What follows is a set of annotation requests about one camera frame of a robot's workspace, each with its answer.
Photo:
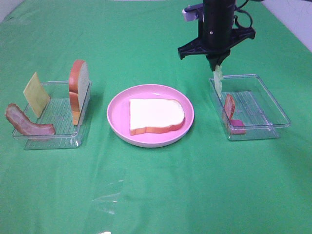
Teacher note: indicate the tray bacon strip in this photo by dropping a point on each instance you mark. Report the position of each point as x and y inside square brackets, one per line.
[24, 125]
[229, 108]

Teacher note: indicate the clear plastic tray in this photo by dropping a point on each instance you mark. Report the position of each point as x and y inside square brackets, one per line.
[260, 112]
[57, 112]

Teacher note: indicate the yellow cheese slice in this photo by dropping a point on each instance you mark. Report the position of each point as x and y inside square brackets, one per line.
[36, 95]

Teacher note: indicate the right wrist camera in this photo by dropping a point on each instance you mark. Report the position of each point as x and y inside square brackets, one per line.
[193, 12]

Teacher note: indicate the clear right plastic tray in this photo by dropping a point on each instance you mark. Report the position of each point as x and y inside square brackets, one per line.
[260, 112]

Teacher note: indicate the tray bread slice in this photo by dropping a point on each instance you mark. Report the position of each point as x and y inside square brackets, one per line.
[78, 86]
[155, 115]

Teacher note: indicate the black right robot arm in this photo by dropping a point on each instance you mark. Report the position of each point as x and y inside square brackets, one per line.
[220, 14]

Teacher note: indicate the green lettuce leaf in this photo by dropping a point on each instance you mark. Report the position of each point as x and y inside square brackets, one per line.
[218, 77]

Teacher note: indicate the clear left plastic tray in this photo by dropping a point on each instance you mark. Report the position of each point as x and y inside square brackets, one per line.
[57, 112]

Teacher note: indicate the green tablecloth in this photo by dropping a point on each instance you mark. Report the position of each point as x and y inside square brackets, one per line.
[202, 184]

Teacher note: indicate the pink round plate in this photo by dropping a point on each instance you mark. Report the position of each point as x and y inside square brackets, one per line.
[118, 115]

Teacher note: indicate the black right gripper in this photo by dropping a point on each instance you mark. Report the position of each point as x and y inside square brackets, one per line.
[215, 45]

